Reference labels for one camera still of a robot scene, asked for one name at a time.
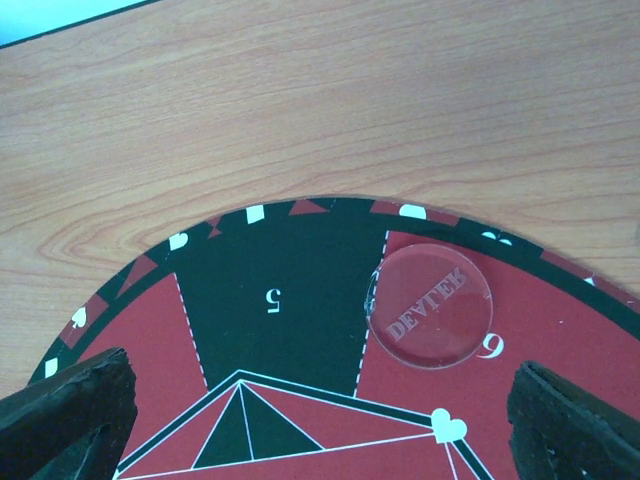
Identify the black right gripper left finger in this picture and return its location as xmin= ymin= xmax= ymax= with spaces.
xmin=1 ymin=347 xmax=138 ymax=479

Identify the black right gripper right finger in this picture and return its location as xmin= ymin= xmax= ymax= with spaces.
xmin=507 ymin=361 xmax=639 ymax=479

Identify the clear dealer button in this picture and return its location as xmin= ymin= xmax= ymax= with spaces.
xmin=363 ymin=243 xmax=494 ymax=370

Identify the round red black poker mat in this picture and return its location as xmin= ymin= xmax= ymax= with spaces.
xmin=33 ymin=197 xmax=639 ymax=479

